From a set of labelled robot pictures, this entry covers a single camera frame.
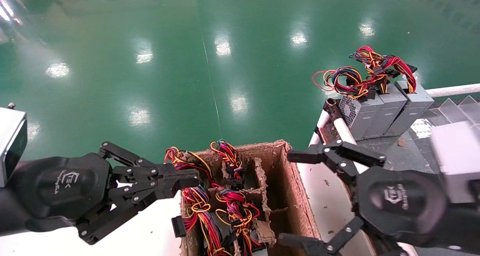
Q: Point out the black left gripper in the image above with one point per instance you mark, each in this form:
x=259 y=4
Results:
x=56 y=188

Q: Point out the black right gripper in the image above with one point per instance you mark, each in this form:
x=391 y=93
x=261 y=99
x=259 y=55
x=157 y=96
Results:
x=401 y=203

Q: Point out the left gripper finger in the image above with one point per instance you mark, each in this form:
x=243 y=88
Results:
x=180 y=175

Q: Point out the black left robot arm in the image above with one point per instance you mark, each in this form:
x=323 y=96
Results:
x=9 y=211

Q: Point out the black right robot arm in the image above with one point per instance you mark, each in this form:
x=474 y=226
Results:
x=465 y=226

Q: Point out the brown cardboard divider box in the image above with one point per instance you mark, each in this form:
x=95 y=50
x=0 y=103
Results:
x=296 y=196

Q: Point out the black rubber mat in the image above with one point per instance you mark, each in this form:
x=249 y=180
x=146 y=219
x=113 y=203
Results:
x=405 y=154

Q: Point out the black pipe joint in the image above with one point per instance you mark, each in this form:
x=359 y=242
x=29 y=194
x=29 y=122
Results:
x=332 y=107

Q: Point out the clear plastic divider tray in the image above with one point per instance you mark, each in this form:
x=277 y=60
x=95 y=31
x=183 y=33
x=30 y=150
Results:
x=455 y=108

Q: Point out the short white rail pipe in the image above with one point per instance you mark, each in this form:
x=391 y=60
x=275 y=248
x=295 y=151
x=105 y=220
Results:
x=344 y=130

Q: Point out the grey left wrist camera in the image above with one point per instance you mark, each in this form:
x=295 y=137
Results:
x=11 y=143

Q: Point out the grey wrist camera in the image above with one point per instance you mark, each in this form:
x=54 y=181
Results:
x=457 y=162
x=11 y=143

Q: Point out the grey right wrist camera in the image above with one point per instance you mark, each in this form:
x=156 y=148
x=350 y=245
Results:
x=457 y=162

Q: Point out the long white rail pipe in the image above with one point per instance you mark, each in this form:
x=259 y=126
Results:
x=453 y=90

